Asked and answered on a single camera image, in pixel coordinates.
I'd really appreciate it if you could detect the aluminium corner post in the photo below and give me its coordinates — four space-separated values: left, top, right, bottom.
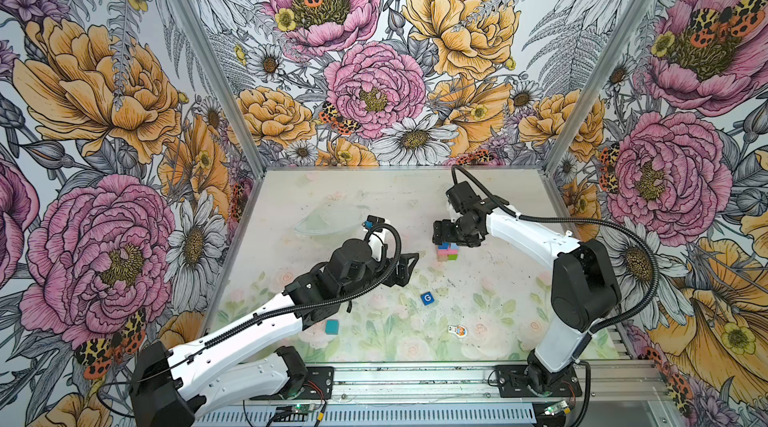
542 0 656 175
169 0 266 181

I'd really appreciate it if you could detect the blue letter G block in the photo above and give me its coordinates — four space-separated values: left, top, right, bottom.
420 292 435 306

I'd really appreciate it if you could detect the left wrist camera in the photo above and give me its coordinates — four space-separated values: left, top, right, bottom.
362 215 388 232

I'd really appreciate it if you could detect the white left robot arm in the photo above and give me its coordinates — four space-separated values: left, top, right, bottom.
129 237 419 426

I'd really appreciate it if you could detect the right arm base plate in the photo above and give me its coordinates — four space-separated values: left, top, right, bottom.
489 364 582 399

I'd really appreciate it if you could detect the pink rectangular block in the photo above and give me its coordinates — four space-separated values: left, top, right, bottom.
436 249 458 257

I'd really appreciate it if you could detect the teal cube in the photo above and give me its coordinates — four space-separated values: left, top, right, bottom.
325 319 340 336

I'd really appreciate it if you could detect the black corrugated right cable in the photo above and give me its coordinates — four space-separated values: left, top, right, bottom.
451 164 660 335

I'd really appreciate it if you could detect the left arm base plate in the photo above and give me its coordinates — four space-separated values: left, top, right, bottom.
259 366 335 401

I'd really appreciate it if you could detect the aluminium front rail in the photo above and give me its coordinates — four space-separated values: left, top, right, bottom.
169 359 667 415

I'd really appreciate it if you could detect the grey vented cable duct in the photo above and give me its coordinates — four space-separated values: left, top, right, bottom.
195 403 536 426

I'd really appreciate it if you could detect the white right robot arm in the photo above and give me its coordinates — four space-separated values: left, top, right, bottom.
433 181 622 395

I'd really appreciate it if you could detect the aluminium corner post left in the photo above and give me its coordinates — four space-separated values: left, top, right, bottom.
169 0 266 181

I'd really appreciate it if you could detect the aluminium corner post right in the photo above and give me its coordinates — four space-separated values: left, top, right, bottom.
542 0 656 175

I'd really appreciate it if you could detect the green circuit board right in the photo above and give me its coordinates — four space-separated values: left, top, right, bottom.
542 400 571 416

